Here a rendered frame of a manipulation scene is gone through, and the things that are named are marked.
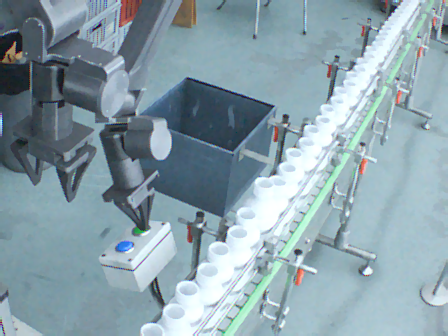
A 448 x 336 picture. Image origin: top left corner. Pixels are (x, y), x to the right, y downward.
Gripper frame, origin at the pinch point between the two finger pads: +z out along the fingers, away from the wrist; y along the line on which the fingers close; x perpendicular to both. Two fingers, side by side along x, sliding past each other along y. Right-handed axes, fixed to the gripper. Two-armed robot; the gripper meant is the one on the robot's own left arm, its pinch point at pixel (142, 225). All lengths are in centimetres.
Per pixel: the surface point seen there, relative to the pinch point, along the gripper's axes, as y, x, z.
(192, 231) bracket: 9.6, -3.5, 7.0
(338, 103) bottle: 61, -18, 2
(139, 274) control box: -8.6, -2.9, 4.8
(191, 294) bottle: -11.9, -15.5, 4.9
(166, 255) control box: 0.4, -2.9, 6.6
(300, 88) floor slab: 282, 88, 84
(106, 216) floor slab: 113, 116, 75
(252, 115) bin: 87, 20, 17
